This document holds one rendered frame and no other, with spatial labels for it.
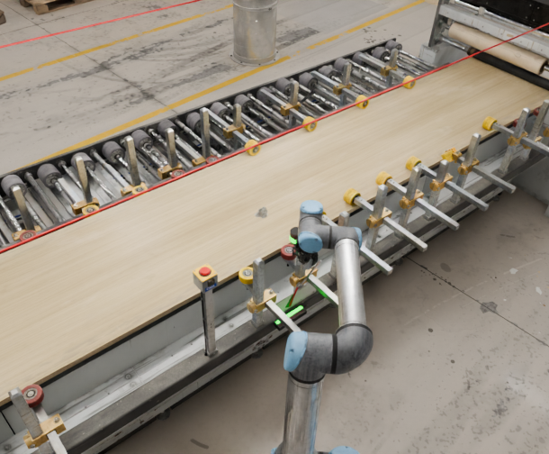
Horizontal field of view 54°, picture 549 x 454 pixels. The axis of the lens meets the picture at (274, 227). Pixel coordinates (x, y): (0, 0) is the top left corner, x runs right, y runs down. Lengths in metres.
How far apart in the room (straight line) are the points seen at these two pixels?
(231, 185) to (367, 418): 1.48
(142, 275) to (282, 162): 1.11
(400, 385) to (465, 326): 0.65
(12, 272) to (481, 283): 2.91
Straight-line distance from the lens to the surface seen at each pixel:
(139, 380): 2.52
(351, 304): 1.74
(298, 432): 1.84
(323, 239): 2.02
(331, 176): 3.07
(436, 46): 4.92
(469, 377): 3.46
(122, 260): 2.60
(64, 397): 2.50
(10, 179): 3.33
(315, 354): 1.58
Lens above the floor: 2.73
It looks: 43 degrees down
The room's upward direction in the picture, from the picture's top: 3 degrees clockwise
